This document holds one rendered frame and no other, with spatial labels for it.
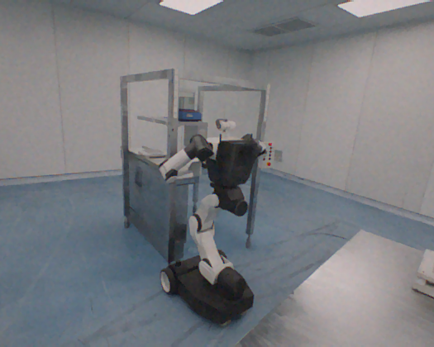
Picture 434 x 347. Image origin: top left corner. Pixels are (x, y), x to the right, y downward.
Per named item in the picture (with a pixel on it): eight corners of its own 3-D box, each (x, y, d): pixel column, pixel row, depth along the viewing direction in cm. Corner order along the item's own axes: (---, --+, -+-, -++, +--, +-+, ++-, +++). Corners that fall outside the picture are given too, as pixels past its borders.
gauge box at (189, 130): (207, 149, 222) (207, 125, 217) (196, 149, 216) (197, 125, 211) (193, 145, 239) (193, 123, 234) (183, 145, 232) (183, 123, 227)
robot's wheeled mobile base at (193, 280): (263, 305, 198) (268, 268, 190) (208, 338, 167) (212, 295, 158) (213, 263, 246) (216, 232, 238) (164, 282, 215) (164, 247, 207)
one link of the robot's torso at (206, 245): (230, 270, 201) (215, 210, 208) (209, 279, 188) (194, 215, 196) (218, 269, 213) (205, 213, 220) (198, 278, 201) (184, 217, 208)
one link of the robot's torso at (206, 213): (210, 230, 214) (239, 202, 182) (193, 235, 203) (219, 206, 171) (203, 214, 220) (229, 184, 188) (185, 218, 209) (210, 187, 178)
